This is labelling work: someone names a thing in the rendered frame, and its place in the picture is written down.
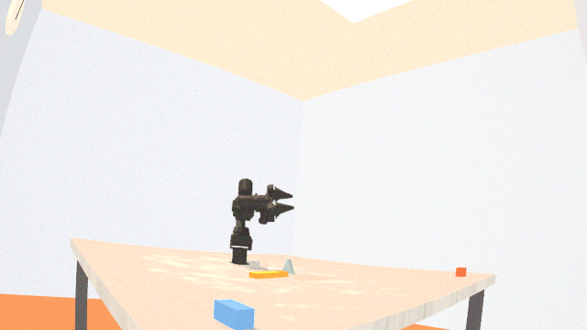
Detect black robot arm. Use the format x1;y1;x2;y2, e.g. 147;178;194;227
229;179;269;265

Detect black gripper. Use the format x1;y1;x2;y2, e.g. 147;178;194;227
252;184;294;222

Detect small orange block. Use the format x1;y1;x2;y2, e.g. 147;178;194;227
455;267;466;277

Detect yellow bar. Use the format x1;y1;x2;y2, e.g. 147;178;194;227
249;270;288;279

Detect light blue rectangular block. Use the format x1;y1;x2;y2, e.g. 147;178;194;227
213;299;255;330

